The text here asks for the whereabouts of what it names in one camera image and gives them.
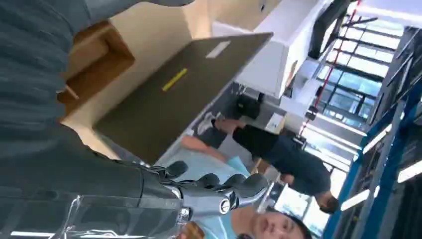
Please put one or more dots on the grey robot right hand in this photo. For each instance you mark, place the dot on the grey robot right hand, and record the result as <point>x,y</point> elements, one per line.
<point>82,184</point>

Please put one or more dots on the seated person's left hand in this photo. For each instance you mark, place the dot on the seated person's left hand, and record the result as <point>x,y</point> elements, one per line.
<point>193,231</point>

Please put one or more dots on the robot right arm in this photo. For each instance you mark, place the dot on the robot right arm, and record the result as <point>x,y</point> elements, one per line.
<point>29,66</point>

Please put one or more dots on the seated person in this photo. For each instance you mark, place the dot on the seated person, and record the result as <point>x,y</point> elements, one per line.
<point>211,168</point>

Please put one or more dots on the grey laptop with yellow sticker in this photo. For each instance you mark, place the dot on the grey laptop with yellow sticker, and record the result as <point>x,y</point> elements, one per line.
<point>165,99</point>

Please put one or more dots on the wooden divided card box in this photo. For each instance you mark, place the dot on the wooden divided card box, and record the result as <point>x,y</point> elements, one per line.
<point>99,66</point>

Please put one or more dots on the standing person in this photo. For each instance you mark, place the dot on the standing person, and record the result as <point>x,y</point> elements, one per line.
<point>290,158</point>

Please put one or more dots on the black bag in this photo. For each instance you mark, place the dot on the black bag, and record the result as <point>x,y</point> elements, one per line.
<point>245,107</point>

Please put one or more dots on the white raised counter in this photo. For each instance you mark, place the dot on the white raised counter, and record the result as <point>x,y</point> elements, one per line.
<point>273,66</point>

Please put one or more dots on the blue steel rack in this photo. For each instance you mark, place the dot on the blue steel rack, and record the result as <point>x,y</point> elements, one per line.
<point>387,165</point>

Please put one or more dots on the red barrier belt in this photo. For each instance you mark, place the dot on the red barrier belt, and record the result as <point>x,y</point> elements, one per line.
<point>330,66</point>

